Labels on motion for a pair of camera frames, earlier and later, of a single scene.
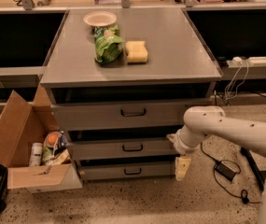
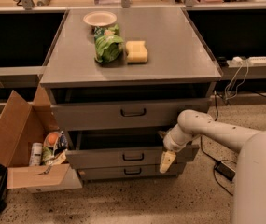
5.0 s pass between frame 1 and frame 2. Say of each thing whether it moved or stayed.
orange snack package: stayed
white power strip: stayed
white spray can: stayed
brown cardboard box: stayed
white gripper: moved
